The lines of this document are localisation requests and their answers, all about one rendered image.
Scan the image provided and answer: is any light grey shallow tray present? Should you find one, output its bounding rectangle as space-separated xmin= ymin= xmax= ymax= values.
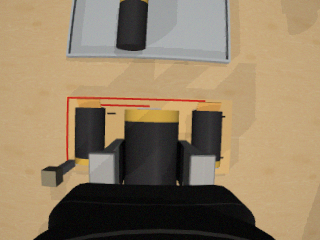
xmin=66 ymin=0 xmax=231 ymax=64

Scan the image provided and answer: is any black cylinder with yellow top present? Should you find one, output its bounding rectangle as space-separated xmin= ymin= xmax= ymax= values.
xmin=191 ymin=111 xmax=223 ymax=168
xmin=75 ymin=107 xmax=106 ymax=166
xmin=116 ymin=0 xmax=148 ymax=51
xmin=124 ymin=109 xmax=179 ymax=185

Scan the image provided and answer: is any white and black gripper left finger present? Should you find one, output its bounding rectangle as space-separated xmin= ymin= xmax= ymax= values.
xmin=88 ymin=139 xmax=125 ymax=184

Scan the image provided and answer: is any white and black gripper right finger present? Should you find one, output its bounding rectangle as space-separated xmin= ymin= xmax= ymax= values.
xmin=176 ymin=140 xmax=216 ymax=185

